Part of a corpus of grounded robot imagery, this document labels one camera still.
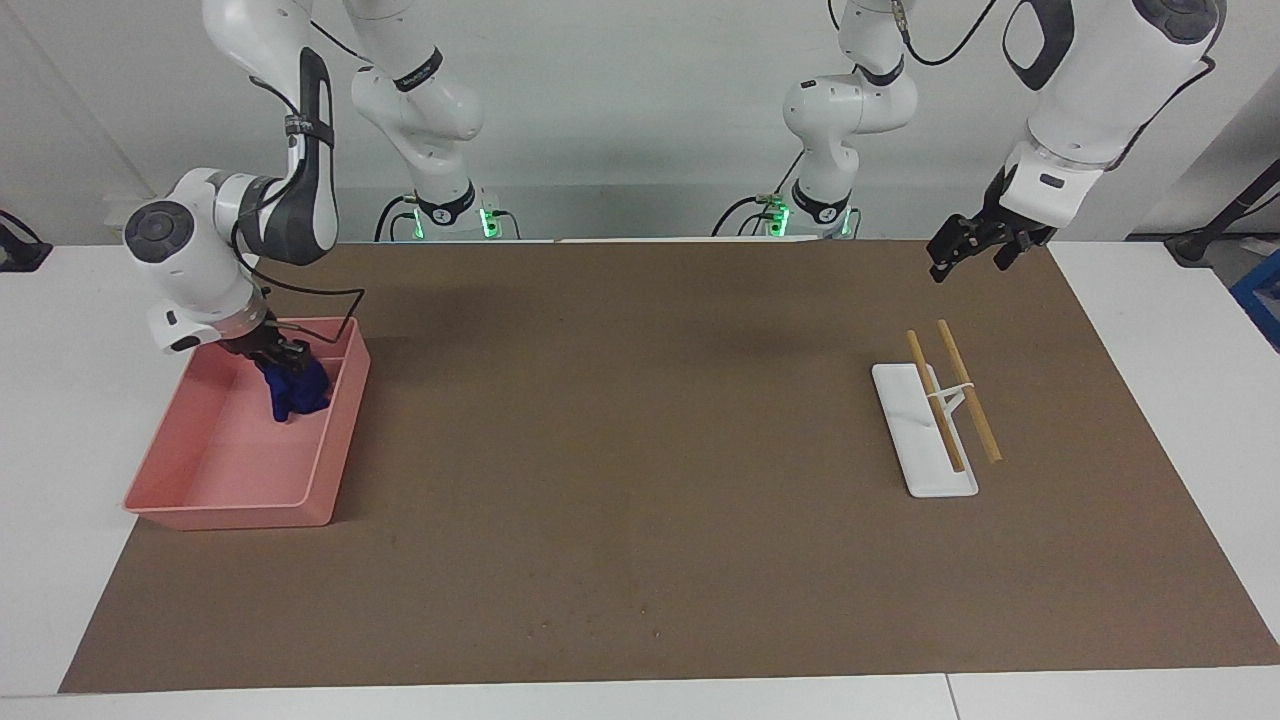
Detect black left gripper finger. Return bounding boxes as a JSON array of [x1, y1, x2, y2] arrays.
[[927, 215, 993, 284], [993, 228, 1056, 271]]

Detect blue towel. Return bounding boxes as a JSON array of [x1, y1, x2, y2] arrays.
[[255, 358, 332, 426]]

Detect pink plastic bin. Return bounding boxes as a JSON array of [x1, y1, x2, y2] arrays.
[[123, 317, 372, 531]]

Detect wooden rack rod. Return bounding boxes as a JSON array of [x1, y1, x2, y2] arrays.
[[936, 319, 1003, 464], [906, 329, 969, 474]]

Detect black stand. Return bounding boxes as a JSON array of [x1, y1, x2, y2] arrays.
[[1165, 158, 1280, 267]]

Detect blue crate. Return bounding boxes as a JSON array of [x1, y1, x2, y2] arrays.
[[1230, 275, 1280, 351]]

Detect black table clamp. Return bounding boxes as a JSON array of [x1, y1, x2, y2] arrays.
[[0, 210, 53, 273]]

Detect brown table mat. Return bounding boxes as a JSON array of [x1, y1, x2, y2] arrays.
[[58, 240, 1280, 694]]

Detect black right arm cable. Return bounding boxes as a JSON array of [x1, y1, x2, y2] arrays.
[[232, 75, 364, 346]]

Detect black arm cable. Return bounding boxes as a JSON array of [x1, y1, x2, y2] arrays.
[[898, 0, 1219, 151], [232, 75, 364, 346]]

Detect black right base cables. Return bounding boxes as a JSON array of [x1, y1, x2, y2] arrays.
[[375, 195, 522, 242]]

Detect black base cables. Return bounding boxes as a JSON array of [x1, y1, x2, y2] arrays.
[[710, 150, 803, 239], [375, 195, 522, 242]]

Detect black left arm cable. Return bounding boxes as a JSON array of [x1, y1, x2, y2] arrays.
[[898, 0, 1219, 151]]

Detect black left base cables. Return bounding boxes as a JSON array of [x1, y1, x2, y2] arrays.
[[710, 150, 803, 239]]

